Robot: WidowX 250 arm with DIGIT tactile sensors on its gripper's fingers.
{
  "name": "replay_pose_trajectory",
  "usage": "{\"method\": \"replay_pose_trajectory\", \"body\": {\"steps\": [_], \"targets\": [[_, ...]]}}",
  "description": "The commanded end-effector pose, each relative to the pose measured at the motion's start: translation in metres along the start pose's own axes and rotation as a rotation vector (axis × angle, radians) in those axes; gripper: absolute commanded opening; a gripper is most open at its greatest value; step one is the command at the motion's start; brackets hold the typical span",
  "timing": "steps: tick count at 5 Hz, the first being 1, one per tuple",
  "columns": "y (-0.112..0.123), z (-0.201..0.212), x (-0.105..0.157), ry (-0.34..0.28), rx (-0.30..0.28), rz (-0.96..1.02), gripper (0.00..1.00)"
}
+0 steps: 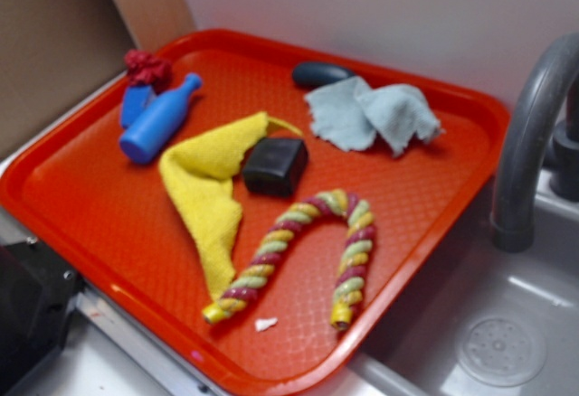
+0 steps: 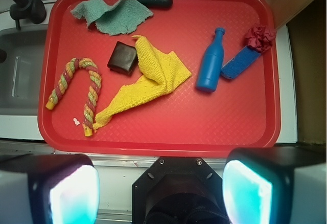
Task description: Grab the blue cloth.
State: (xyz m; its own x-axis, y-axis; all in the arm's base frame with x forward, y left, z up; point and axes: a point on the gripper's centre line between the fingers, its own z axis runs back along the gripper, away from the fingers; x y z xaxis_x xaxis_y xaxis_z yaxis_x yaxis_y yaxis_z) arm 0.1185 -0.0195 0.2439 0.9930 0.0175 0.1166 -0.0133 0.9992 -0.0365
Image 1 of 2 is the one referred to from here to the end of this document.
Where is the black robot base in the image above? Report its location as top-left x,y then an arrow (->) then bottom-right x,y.
1,239 -> 83,395

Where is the yellow cloth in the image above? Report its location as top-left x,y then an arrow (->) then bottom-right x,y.
158,112 -> 303,300

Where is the light blue cloth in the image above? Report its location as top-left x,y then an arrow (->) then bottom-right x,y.
305,76 -> 442,158

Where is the black square block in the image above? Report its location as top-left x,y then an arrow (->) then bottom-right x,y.
242,137 -> 308,197

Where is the red plastic tray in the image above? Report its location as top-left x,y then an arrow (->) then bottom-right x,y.
1,30 -> 509,395

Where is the dark blue oval object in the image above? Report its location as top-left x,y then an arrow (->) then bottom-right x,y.
291,61 -> 356,88

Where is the blue plastic bottle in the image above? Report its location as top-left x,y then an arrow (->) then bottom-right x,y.
119,73 -> 203,165

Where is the small white scrap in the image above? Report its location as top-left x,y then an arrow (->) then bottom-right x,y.
254,317 -> 278,333

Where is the small blue block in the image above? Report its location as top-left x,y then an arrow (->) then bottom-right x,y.
120,85 -> 157,128

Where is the red crumpled flower toy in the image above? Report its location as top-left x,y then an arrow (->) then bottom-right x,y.
124,49 -> 172,90

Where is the grey toy faucet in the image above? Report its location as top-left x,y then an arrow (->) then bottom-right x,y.
490,33 -> 578,252

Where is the brown cardboard panel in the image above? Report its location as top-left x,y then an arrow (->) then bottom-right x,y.
1,0 -> 195,157

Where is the multicolour twisted rope toy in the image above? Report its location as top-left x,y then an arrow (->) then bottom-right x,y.
202,189 -> 376,332

